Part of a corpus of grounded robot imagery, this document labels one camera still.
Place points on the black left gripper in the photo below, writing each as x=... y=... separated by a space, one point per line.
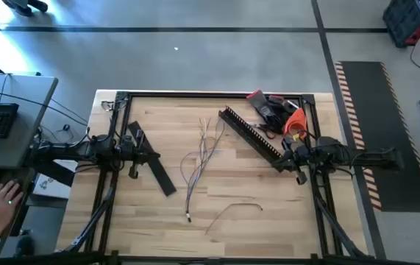
x=134 y=152

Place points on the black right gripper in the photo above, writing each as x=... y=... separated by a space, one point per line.
x=299 y=154

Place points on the black duct cover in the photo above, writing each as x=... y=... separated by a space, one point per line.
x=162 y=180

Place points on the black zip tie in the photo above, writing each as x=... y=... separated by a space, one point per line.
x=246 y=204

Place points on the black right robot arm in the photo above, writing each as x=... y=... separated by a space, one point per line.
x=371 y=158

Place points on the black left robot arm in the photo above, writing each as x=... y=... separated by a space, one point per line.
x=66 y=149

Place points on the red and white box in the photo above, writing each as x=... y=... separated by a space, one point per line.
x=298 y=117

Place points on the black tape roll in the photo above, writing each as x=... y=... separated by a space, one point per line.
x=290 y=106

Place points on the clear safety glasses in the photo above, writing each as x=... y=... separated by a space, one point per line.
x=108 y=106

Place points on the small black plug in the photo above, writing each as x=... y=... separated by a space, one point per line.
x=66 y=127

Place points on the white printed paper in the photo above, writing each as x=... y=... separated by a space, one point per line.
x=53 y=187

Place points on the black striped floor mat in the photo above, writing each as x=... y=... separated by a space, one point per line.
x=397 y=110

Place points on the person's hand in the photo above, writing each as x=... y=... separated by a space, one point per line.
x=0 y=213

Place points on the red and black tool case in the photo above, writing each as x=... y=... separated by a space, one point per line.
x=404 y=22

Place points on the black chair base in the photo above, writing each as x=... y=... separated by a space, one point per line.
x=29 y=5

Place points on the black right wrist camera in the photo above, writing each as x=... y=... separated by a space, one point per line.
x=301 y=178

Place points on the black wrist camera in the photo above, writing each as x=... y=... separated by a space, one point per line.
x=301 y=178
x=133 y=173

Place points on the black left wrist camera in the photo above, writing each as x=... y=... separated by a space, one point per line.
x=133 y=173

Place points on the black aluminium table frame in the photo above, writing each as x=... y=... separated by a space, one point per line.
x=213 y=95

